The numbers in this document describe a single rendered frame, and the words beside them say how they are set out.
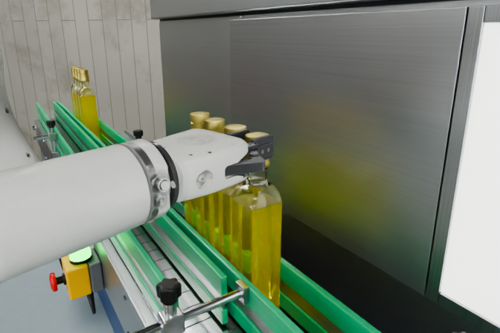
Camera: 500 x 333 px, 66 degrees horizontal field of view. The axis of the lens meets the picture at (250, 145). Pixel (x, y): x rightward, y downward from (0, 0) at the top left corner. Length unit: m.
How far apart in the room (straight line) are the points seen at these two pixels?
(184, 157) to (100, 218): 0.10
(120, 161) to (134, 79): 3.12
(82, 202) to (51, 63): 3.68
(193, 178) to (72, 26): 3.46
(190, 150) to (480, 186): 0.31
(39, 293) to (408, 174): 1.09
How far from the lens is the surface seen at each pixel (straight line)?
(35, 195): 0.33
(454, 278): 0.52
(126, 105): 3.56
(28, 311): 1.27
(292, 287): 0.60
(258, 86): 0.72
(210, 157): 0.40
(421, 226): 0.52
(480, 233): 0.49
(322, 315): 0.57
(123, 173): 0.36
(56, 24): 3.91
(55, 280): 0.93
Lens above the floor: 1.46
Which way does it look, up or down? 16 degrees down
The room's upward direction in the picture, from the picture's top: straight up
